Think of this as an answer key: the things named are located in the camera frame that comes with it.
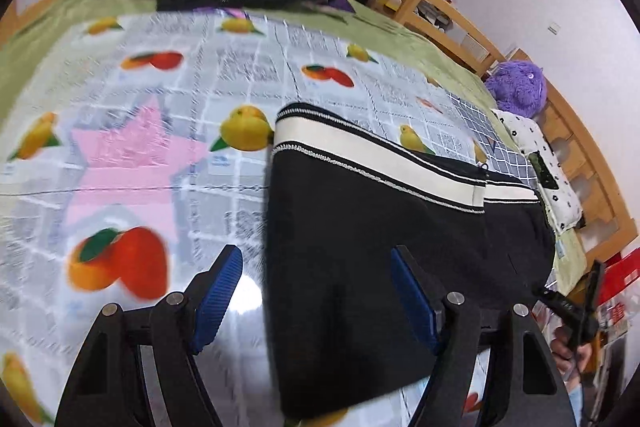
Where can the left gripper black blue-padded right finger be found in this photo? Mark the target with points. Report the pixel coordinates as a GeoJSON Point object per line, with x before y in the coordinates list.
{"type": "Point", "coordinates": [523, 387]}

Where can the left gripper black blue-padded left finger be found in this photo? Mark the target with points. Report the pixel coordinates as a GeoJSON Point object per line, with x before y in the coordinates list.
{"type": "Point", "coordinates": [106, 386]}

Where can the black pants with white stripe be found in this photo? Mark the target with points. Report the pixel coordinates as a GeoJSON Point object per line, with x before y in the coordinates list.
{"type": "Point", "coordinates": [340, 198]}

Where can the person's right hand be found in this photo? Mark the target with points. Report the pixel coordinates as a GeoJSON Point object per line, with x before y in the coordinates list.
{"type": "Point", "coordinates": [571, 362]}

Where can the white dotted pillow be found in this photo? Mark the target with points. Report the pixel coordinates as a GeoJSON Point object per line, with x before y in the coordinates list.
{"type": "Point", "coordinates": [563, 203]}

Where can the blue grid cloth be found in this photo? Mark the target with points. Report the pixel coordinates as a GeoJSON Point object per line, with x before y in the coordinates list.
{"type": "Point", "coordinates": [488, 133]}

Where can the purple plush toy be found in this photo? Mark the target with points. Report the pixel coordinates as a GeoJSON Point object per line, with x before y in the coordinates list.
{"type": "Point", "coordinates": [518, 87]}

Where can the fruit print plastic sheet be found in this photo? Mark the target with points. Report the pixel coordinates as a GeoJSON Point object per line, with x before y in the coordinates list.
{"type": "Point", "coordinates": [113, 189]}

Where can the green bed sheet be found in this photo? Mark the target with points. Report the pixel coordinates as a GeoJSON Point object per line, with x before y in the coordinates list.
{"type": "Point", "coordinates": [141, 142]}

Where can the wooden bed frame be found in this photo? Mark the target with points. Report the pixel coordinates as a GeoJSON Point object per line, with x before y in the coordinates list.
{"type": "Point", "coordinates": [607, 216]}

